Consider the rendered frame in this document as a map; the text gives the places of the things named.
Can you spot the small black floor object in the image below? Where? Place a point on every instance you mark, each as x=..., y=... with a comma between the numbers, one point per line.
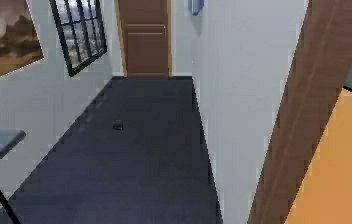
x=118, y=125

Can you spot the brown wooden room door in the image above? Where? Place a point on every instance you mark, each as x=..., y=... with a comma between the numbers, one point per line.
x=146, y=43

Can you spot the black framed grid window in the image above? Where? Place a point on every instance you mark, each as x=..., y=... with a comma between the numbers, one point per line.
x=79, y=31

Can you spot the blue framed wall picture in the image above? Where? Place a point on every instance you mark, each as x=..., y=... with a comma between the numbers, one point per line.
x=196, y=5

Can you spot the brown landscape wall painting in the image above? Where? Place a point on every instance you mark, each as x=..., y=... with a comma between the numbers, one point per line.
x=7, y=36

